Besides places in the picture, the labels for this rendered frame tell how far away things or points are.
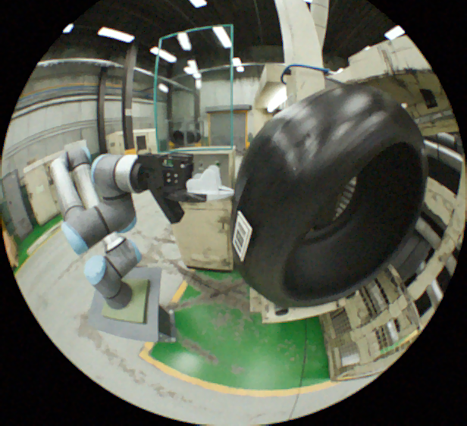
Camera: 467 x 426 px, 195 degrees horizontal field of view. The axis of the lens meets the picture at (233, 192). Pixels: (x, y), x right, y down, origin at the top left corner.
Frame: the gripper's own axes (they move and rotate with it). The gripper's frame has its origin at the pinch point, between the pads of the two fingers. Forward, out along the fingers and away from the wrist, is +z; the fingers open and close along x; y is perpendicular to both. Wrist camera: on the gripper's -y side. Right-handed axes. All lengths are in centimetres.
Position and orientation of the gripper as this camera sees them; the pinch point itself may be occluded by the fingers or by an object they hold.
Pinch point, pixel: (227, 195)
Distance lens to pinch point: 27.7
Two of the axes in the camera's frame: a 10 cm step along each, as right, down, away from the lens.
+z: 9.9, 1.4, -0.1
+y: 1.2, -9.1, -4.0
